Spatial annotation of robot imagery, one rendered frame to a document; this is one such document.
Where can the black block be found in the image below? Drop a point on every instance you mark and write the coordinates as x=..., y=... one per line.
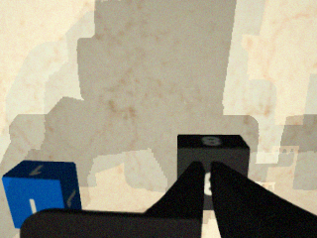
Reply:
x=231, y=150

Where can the blue block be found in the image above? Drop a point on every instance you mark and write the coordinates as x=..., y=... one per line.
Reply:
x=33, y=186

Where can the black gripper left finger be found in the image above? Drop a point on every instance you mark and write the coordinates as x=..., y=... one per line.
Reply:
x=177, y=214

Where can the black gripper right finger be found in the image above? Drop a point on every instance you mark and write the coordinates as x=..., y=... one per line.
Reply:
x=245, y=209

